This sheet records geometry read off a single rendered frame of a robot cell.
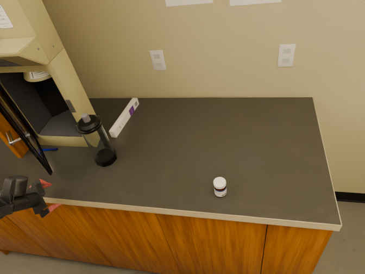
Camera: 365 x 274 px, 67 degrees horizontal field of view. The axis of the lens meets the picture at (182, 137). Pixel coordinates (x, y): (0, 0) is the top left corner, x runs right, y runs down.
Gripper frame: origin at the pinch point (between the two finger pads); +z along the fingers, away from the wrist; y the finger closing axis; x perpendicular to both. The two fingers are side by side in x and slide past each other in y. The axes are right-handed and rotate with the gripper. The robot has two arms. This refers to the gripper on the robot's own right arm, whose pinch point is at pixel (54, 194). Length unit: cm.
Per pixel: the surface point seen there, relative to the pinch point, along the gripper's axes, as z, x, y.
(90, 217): 18.0, 4.6, -13.0
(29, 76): -6, -22, 45
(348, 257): 113, -72, -109
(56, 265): 60, 90, -17
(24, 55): -22, -38, 36
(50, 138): 15.4, 3.2, 30.9
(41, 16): -16, -46, 49
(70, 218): 18.6, 16.7, -7.5
